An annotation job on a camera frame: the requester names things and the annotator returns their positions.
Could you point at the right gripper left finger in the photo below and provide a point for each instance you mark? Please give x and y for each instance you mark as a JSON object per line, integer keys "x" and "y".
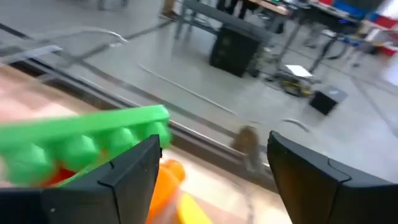
{"x": 130, "y": 193}

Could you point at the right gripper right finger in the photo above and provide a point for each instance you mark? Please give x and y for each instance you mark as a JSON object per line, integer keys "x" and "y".
{"x": 311, "y": 193}

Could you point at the orange toy brick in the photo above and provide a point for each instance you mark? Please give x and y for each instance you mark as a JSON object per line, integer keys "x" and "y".
{"x": 166, "y": 183}

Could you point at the yellow toy brick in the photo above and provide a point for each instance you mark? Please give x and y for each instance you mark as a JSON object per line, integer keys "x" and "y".
{"x": 191, "y": 213}

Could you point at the long green toy brick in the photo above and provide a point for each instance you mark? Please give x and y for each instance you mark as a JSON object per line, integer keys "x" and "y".
{"x": 77, "y": 137}

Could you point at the small black box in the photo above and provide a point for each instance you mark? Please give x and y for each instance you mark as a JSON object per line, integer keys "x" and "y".
{"x": 323, "y": 104}

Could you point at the small white paper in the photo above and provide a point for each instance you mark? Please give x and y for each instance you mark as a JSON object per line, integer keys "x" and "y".
{"x": 298, "y": 70}

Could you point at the black computer tower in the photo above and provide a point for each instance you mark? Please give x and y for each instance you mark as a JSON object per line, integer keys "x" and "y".
{"x": 233, "y": 51}

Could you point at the wooden workbench grey legs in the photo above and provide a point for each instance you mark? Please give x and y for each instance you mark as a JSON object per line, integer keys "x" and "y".
{"x": 224, "y": 18}

